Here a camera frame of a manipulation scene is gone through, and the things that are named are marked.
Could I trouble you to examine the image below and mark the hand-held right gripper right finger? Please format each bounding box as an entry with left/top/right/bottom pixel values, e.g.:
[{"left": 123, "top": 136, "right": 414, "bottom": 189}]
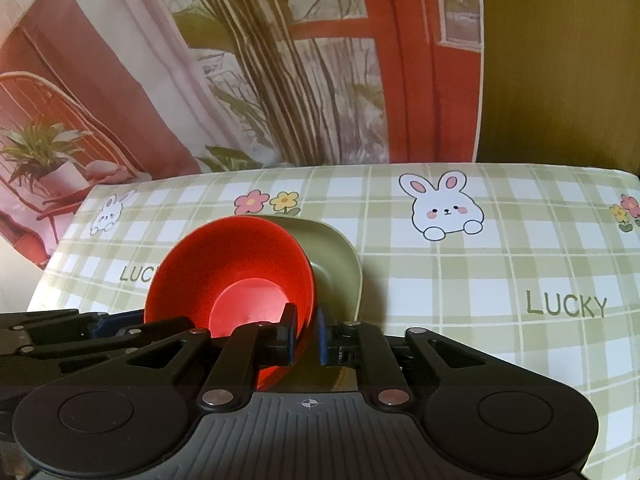
[{"left": 316, "top": 309, "right": 495, "bottom": 408}]

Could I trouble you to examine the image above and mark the red bowl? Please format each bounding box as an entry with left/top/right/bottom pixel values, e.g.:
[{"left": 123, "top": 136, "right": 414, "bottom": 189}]
[{"left": 144, "top": 216, "right": 317, "bottom": 392}]

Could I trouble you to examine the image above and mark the wall poster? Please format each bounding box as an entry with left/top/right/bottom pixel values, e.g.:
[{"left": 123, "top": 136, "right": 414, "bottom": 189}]
[{"left": 0, "top": 0, "right": 486, "bottom": 261}]

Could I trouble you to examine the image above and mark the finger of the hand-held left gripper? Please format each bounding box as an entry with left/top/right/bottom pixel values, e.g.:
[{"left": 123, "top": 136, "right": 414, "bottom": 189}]
[
  {"left": 19, "top": 315, "right": 197, "bottom": 377},
  {"left": 0, "top": 309, "right": 147, "bottom": 344}
]

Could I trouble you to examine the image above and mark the green checkered tablecloth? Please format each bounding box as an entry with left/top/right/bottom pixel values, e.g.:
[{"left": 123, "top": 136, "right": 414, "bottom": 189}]
[{"left": 25, "top": 162, "right": 640, "bottom": 480}]

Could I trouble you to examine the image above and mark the green oval plate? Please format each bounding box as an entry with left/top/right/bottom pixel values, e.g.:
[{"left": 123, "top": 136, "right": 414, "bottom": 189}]
[{"left": 260, "top": 214, "right": 365, "bottom": 392}]

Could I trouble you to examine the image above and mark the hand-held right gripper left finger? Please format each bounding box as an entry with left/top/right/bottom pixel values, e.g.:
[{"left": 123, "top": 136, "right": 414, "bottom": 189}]
[{"left": 124, "top": 303, "right": 299, "bottom": 413}]

